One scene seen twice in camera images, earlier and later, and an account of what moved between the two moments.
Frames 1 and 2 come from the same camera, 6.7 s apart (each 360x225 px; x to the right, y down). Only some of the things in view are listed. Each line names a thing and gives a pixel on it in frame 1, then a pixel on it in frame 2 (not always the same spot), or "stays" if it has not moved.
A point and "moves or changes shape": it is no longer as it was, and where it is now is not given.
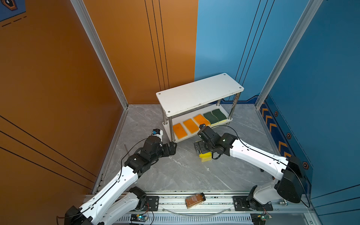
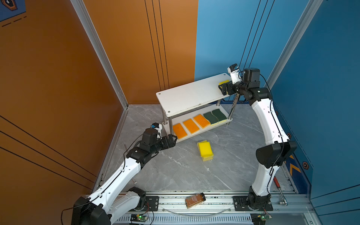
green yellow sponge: x=220 y=116 stays
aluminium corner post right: x=313 y=7 stays
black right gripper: x=200 y=144 → x=230 y=86
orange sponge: x=191 y=126 stays
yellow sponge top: x=206 y=155 → x=223 y=82
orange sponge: x=201 y=119 stays
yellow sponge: x=205 y=159 moves or changes shape
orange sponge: x=179 y=131 stays
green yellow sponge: x=213 y=119 stays
